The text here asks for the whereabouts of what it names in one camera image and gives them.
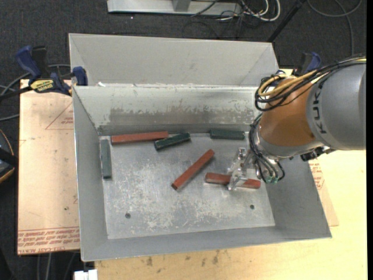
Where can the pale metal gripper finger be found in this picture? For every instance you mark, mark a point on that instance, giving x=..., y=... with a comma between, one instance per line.
x=235, y=179
x=239, y=156

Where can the red-brown flat block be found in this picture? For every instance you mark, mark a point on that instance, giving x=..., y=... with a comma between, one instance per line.
x=193, y=169
x=217, y=178
x=140, y=137

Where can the dark green flat block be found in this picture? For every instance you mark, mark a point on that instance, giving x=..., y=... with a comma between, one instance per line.
x=106, y=159
x=172, y=141
x=227, y=134

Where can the grey metal bin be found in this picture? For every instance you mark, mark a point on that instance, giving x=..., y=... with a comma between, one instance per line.
x=175, y=214

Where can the brown cardboard board red print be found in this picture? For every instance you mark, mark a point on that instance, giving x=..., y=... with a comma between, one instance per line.
x=46, y=171

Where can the black cylinder on white bracket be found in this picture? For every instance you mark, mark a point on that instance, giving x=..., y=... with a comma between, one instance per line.
x=310, y=155

